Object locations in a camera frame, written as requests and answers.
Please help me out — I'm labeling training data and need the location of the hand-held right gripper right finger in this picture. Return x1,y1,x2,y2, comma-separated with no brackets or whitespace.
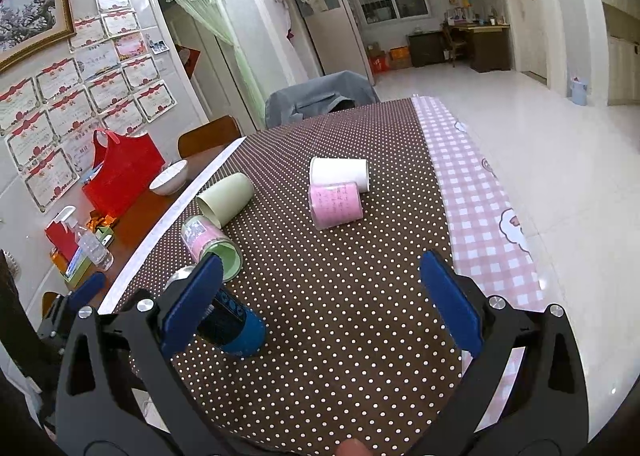
419,250,592,456

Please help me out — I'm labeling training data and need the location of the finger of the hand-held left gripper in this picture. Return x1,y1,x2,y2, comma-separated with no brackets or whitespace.
66,271,108,312

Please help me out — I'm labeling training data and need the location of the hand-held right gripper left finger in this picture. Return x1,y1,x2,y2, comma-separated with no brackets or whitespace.
54,254,227,456

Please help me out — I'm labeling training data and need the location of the dark blue can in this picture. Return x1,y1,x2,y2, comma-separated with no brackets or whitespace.
165,266,267,358

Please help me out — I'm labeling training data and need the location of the pink label cup green inside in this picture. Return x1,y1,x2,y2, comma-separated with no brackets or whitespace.
181,215,245,283

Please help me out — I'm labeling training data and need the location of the light green cup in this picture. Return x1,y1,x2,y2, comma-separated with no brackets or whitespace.
195,171,255,230

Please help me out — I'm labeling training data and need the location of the white cup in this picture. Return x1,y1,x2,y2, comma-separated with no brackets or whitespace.
309,156,370,195

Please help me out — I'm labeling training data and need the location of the green box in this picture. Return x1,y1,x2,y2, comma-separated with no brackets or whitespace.
59,251,102,283

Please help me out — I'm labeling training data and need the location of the clear spray bottle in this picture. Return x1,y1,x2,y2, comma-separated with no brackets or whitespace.
59,206,115,272

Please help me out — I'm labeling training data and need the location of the red packet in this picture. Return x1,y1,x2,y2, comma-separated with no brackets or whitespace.
45,220,79,262

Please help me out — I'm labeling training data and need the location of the pink checkered tablecloth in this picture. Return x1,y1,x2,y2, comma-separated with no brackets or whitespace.
411,95,549,433

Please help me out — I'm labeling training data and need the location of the red bag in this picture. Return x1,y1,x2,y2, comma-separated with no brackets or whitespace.
81,128,166,220

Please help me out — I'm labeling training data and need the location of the brown polka dot tablecloth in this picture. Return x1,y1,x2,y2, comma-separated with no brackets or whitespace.
98,98,464,443

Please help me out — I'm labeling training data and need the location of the white bowl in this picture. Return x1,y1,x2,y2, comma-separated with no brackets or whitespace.
149,159,190,196

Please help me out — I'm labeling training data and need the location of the wooden chair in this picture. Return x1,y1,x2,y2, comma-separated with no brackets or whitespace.
177,115,244,158

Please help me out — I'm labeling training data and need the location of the group of award certificates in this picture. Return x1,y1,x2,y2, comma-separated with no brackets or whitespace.
0,0,179,213

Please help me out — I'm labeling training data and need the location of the grey cloth covered chair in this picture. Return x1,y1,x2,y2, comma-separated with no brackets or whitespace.
264,71,380,130

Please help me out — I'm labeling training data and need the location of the dark cabinet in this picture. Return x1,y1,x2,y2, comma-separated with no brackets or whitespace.
407,30,446,68

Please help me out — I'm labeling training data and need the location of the wooden desk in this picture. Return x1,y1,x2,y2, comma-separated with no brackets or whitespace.
442,21,514,74

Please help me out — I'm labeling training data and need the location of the green door curtain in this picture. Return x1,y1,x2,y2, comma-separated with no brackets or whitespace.
144,0,266,133

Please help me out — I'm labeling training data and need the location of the framed tree picture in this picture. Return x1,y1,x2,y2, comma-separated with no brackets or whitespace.
0,0,77,73

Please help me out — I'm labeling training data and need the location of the grey refrigerator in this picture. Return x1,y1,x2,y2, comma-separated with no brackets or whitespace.
298,0,376,86

